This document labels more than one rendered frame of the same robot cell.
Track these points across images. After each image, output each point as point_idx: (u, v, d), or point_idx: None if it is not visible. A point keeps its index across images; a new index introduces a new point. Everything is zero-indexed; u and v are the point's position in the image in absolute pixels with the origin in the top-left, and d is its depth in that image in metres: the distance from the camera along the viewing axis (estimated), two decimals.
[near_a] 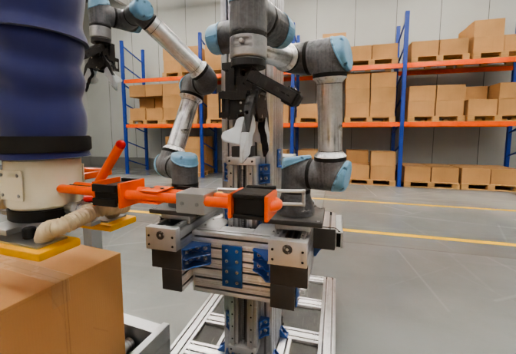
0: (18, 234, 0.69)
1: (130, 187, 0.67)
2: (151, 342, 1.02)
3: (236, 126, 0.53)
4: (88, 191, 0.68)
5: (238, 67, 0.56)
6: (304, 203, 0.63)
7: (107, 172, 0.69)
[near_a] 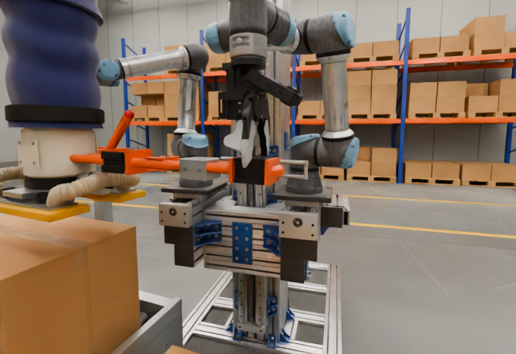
0: (34, 200, 0.72)
1: (137, 156, 0.68)
2: (165, 314, 1.05)
3: (236, 130, 0.55)
4: (98, 160, 0.70)
5: (238, 67, 0.56)
6: (306, 177, 0.57)
7: (117, 142, 0.71)
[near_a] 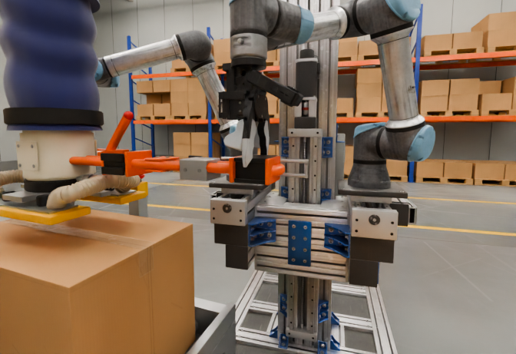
0: (34, 203, 0.72)
1: (137, 157, 0.68)
2: (223, 322, 0.94)
3: (236, 130, 0.55)
4: (98, 161, 0.70)
5: (238, 67, 0.56)
6: (306, 175, 0.57)
7: (116, 143, 0.71)
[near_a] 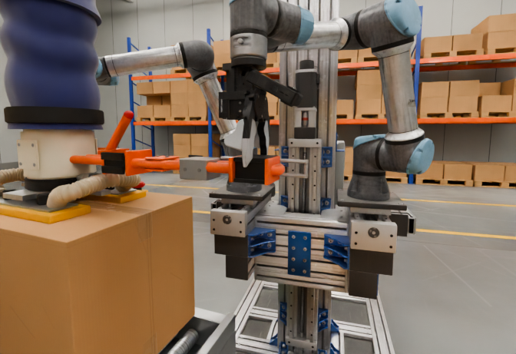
0: (34, 201, 0.72)
1: (137, 157, 0.68)
2: (223, 333, 0.95)
3: (236, 130, 0.55)
4: (98, 160, 0.70)
5: (238, 67, 0.57)
6: (306, 175, 0.57)
7: (116, 142, 0.71)
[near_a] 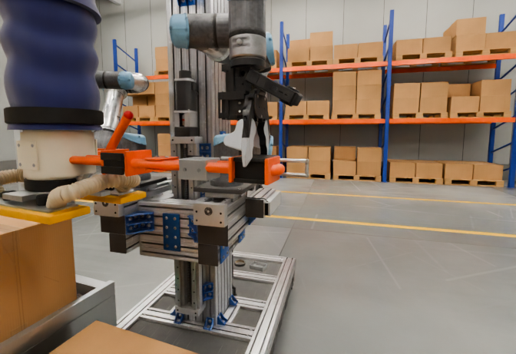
0: (34, 202, 0.72)
1: (137, 157, 0.68)
2: (94, 294, 1.17)
3: (236, 130, 0.55)
4: (97, 161, 0.70)
5: (237, 67, 0.57)
6: (307, 174, 0.58)
7: (116, 143, 0.71)
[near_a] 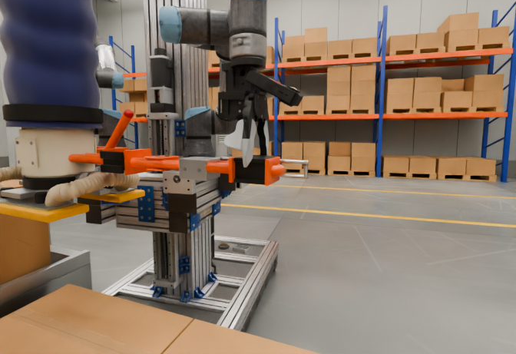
0: (32, 200, 0.72)
1: (136, 156, 0.68)
2: (68, 260, 1.21)
3: (236, 130, 0.55)
4: (97, 159, 0.70)
5: (237, 67, 0.56)
6: (306, 176, 0.57)
7: (116, 141, 0.71)
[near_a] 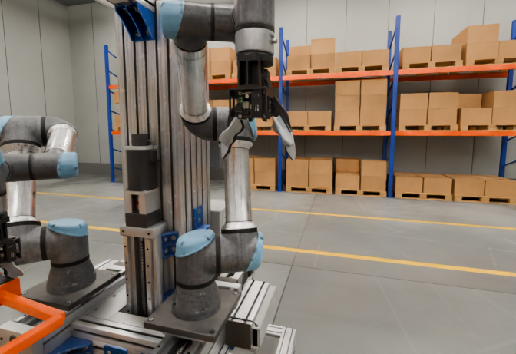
0: None
1: None
2: None
3: (279, 126, 0.53)
4: None
5: (259, 62, 0.52)
6: None
7: None
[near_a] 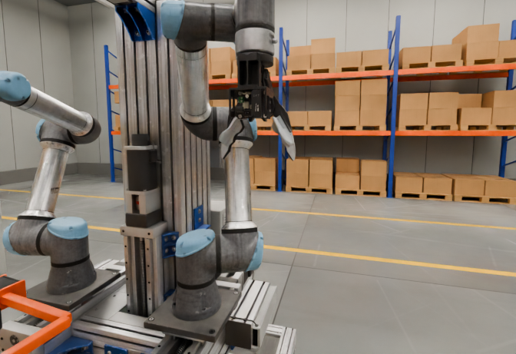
0: None
1: None
2: None
3: (279, 126, 0.53)
4: None
5: (259, 62, 0.52)
6: None
7: None
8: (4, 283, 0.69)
